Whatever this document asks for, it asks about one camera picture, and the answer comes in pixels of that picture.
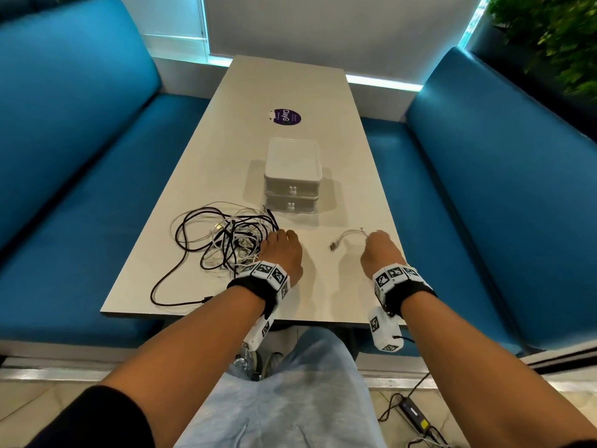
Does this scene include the blue upholstered sofa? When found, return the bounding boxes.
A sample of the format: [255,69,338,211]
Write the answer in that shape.
[357,46,597,357]
[0,0,211,350]

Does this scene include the purple oval sticker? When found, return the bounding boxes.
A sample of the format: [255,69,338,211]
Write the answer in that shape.
[268,108,302,128]

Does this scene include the light blue trousers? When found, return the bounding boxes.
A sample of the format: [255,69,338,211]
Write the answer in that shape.
[174,327,389,448]

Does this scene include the thin grey cable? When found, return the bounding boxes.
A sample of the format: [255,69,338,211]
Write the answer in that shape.
[170,202,262,257]

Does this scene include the left wrist marker band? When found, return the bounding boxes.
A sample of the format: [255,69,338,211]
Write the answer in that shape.
[227,259,291,319]

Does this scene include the black floor cable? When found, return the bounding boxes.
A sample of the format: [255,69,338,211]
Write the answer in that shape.
[377,371,451,448]

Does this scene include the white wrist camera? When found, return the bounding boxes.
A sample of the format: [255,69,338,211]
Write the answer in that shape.
[368,306,405,353]
[241,314,272,353]

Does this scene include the person's left hand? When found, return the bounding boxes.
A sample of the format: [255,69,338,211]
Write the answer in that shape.
[256,230,304,277]

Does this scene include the black sleeve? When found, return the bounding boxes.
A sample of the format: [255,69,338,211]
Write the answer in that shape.
[25,385,156,448]

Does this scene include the grey shoe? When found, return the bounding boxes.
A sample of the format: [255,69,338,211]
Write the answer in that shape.
[262,352,285,379]

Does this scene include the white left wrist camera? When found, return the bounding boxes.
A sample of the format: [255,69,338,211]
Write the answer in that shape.
[241,314,272,353]

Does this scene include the white plastic drawer box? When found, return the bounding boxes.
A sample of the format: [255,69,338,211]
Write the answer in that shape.
[264,193,321,214]
[263,137,324,198]

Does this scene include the right wrist marker band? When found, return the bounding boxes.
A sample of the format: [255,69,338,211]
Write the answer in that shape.
[372,264,438,319]

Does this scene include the person's right hand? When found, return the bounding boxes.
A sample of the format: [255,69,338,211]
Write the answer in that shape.
[360,230,408,277]

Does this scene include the long black cable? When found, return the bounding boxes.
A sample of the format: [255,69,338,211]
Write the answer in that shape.
[150,206,281,307]

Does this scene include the green leafy plant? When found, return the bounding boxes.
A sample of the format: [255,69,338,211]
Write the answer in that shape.
[485,0,597,100]

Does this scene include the person's left forearm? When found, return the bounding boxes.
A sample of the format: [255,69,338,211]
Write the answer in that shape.
[100,287,267,448]

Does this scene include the tangled white cable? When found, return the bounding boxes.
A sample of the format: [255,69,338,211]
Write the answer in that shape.
[201,207,272,277]

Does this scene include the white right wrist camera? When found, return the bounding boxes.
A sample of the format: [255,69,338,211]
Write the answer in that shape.
[368,306,405,353]

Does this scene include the person's right forearm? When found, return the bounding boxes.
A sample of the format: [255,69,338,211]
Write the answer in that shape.
[400,290,597,448]

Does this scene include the wrist marker band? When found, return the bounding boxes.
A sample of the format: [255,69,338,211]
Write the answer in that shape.
[372,264,438,319]
[227,259,291,319]

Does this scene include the short white USB cable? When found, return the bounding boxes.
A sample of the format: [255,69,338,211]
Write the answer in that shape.
[329,228,370,252]

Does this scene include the black power adapter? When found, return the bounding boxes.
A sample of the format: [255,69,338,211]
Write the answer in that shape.
[399,397,433,435]

